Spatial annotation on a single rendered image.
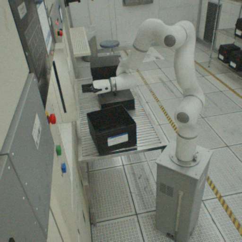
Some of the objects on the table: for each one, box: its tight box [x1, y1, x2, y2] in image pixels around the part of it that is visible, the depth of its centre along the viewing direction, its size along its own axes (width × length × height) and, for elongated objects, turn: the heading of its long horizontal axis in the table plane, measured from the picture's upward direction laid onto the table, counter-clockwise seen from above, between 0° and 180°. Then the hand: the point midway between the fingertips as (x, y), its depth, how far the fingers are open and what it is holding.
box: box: [90, 55, 120, 81], centre depth 236 cm, size 29×29×25 cm
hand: (85, 88), depth 142 cm, fingers open, 4 cm apart
